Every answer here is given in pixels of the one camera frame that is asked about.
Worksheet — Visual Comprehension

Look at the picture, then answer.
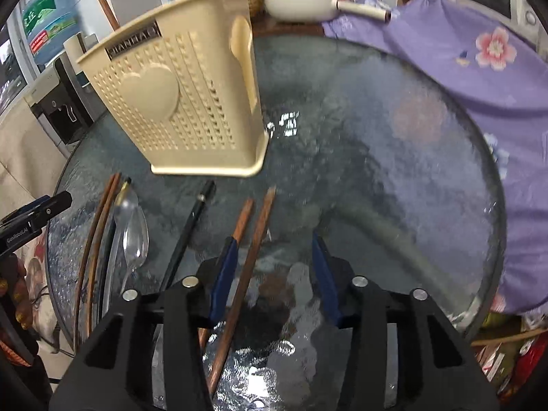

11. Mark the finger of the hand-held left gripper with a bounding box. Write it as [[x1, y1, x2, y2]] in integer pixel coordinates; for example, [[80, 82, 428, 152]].
[[0, 191, 73, 228]]

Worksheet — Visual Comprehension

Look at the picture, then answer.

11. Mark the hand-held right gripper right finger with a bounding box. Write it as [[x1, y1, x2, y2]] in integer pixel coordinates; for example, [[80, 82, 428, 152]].
[[312, 231, 501, 411]]

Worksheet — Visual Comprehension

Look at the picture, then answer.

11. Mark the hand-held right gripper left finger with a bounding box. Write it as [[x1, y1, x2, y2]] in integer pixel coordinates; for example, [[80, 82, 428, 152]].
[[50, 236, 239, 411]]

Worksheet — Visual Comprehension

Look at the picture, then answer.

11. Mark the brown wooden chopstick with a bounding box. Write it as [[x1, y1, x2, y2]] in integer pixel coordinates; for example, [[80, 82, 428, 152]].
[[198, 198, 255, 352], [206, 186, 277, 398], [86, 175, 131, 335], [74, 173, 122, 352]]

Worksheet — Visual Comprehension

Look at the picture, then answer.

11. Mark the black chopstick with gold tip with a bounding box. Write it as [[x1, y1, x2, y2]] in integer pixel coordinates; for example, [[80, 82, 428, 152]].
[[99, 180, 131, 313]]

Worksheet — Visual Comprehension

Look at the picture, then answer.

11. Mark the metal spoon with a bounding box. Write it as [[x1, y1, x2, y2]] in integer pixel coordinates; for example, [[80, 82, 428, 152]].
[[102, 186, 140, 313]]

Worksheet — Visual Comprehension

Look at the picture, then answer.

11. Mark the clear plastic spoon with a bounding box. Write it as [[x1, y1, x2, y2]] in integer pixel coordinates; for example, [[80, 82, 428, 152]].
[[120, 210, 150, 294]]

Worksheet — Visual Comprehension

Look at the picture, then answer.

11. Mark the beige plastic utensil holder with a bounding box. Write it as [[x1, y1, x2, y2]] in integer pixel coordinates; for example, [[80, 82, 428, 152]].
[[76, 0, 271, 179]]

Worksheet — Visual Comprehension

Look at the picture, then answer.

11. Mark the person's left hand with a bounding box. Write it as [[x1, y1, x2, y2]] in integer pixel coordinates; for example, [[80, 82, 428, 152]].
[[0, 252, 34, 330]]

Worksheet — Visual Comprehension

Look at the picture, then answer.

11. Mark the printed cushion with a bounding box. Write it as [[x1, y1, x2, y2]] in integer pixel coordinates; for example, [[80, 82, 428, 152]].
[[21, 240, 58, 345]]

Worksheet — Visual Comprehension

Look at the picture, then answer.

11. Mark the water dispenser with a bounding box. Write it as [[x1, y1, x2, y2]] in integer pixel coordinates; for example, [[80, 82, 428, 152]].
[[23, 58, 92, 157]]

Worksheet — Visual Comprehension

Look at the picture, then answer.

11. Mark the window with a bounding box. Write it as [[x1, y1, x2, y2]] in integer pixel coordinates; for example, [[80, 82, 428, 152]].
[[0, 21, 29, 116]]

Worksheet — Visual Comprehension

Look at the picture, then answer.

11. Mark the blue water bottle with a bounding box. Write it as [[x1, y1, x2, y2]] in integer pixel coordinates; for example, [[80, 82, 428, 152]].
[[21, 0, 82, 66]]

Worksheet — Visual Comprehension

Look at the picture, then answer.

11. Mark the wooden stick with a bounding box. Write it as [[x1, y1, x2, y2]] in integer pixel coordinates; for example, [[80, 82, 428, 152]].
[[471, 329, 548, 347]]

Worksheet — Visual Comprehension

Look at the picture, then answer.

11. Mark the red bag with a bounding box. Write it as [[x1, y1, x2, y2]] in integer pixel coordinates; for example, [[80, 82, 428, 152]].
[[511, 338, 548, 397]]

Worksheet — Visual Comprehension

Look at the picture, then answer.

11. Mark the purple floral cloth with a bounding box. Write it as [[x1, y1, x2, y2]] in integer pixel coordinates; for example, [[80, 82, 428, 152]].
[[322, 0, 548, 314]]

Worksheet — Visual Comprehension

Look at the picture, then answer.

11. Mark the white frying pan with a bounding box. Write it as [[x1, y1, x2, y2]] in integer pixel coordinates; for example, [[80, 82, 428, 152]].
[[263, 0, 392, 24]]

